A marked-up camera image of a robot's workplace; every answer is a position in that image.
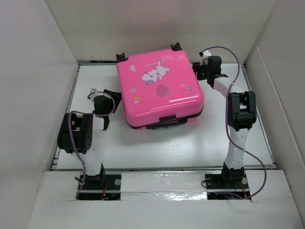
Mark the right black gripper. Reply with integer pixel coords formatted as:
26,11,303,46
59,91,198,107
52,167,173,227
188,61,210,81

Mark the pink kids suitcase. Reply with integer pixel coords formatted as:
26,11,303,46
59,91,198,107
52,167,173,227
116,42,204,129

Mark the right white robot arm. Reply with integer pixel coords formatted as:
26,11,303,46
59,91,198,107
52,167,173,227
193,52,257,189

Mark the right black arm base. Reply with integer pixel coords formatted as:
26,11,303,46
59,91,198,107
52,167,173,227
201,174,250,200

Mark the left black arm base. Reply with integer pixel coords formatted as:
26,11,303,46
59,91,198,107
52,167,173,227
75,174,122,201

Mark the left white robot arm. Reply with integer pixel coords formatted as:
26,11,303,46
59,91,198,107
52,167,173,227
57,88,122,189

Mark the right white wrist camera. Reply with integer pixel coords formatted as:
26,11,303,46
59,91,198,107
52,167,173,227
199,50,212,65

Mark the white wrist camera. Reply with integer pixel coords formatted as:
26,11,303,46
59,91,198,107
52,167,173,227
199,50,212,65
87,88,103,102

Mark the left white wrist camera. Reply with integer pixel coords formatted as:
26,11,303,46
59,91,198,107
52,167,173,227
87,88,103,102

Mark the aluminium rail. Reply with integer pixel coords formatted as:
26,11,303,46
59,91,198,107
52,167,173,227
52,65,277,172

